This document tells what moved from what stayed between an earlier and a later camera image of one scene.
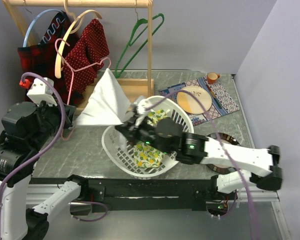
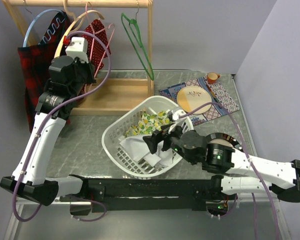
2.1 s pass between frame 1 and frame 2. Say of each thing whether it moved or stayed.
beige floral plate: stayed
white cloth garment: moved
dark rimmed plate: stayed
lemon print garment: moved
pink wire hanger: moved
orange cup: stayed
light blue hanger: stayed
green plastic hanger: moved
